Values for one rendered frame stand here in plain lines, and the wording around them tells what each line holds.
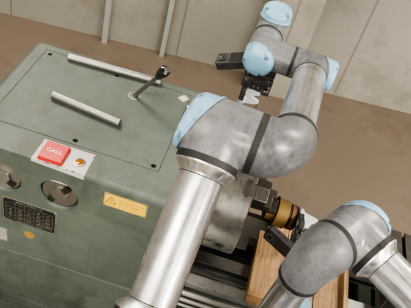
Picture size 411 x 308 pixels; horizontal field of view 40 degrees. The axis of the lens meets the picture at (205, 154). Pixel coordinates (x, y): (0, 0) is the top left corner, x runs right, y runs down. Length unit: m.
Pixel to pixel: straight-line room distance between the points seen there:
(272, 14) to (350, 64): 2.79
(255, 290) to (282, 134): 0.81
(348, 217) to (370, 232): 0.05
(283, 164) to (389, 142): 3.12
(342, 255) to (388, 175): 2.65
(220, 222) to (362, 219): 0.43
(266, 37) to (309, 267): 0.54
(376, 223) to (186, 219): 0.46
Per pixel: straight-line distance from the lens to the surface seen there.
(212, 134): 0.97
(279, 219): 1.62
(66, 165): 1.38
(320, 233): 1.18
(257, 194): 1.51
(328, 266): 1.17
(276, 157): 0.98
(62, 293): 1.78
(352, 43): 4.07
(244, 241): 1.67
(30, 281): 1.80
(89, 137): 1.46
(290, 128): 1.00
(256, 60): 1.32
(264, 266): 1.77
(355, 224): 1.22
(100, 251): 1.55
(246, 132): 0.97
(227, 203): 1.49
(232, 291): 1.72
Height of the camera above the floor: 2.24
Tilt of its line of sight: 41 degrees down
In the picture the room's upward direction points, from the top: 17 degrees clockwise
